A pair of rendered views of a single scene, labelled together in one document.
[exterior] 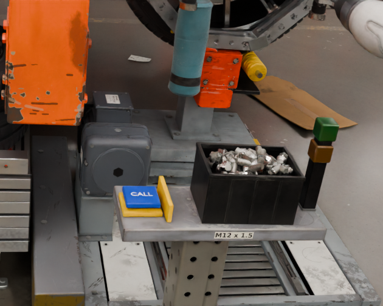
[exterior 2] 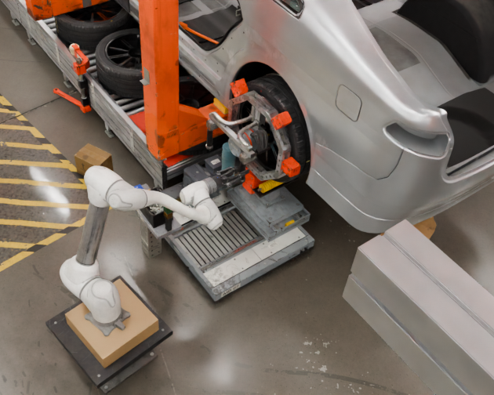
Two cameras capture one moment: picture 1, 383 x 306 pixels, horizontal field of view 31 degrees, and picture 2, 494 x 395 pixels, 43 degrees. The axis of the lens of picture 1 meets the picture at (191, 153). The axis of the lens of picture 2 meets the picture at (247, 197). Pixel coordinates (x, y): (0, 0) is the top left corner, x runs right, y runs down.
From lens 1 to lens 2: 3.48 m
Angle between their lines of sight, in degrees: 54
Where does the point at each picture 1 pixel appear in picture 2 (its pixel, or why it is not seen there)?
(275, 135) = (355, 235)
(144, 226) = not seen: hidden behind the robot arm
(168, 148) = (243, 194)
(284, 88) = (425, 224)
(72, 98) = (156, 151)
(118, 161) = (187, 181)
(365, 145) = not seen: hidden behind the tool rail
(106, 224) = not seen: hidden behind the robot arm
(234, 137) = (274, 211)
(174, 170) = (240, 204)
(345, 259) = (236, 279)
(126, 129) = (200, 174)
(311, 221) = (159, 232)
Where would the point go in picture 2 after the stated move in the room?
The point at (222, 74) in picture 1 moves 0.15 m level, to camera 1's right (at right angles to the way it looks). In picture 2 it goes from (248, 179) to (256, 196)
